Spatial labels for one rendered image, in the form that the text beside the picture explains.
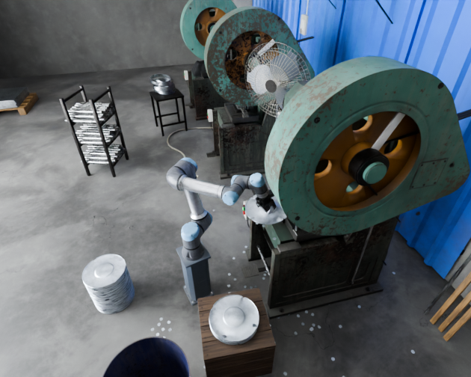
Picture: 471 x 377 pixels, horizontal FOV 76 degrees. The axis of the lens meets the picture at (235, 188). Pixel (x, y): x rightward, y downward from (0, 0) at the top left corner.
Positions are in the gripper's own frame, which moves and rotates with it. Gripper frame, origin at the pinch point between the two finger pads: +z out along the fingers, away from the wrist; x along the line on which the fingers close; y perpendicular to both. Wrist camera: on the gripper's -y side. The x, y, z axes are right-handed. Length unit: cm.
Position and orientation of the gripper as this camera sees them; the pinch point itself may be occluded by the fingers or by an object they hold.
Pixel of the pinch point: (273, 209)
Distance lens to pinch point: 191.7
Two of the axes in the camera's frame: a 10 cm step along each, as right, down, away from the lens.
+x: 6.5, 4.4, -6.2
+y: -6.9, 6.8, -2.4
